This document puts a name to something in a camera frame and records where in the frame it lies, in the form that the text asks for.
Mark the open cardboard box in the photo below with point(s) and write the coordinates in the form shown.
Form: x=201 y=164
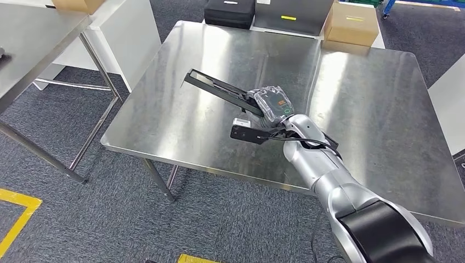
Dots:
x=78 y=5

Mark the cardboard box yellow label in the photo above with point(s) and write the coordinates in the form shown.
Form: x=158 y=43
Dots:
x=350 y=29

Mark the yellow floor tape square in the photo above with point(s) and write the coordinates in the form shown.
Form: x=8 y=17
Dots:
x=21 y=201
x=192 y=259

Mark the black plastic frame part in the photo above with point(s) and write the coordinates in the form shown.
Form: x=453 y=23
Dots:
x=218 y=89

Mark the green plastic crate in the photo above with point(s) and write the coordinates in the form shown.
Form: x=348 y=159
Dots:
x=363 y=3

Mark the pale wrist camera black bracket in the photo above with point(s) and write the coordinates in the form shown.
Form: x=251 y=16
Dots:
x=247 y=135

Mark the black carrying case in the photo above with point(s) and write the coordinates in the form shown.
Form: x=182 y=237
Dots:
x=229 y=14

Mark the stainless steel table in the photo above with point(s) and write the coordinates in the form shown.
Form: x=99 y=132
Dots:
x=36 y=32

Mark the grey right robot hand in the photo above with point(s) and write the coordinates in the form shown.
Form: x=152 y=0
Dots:
x=274 y=103

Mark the stainless steel workbench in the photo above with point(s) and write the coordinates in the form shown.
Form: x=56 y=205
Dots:
x=218 y=145

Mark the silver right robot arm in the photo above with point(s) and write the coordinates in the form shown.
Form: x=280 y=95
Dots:
x=319 y=170

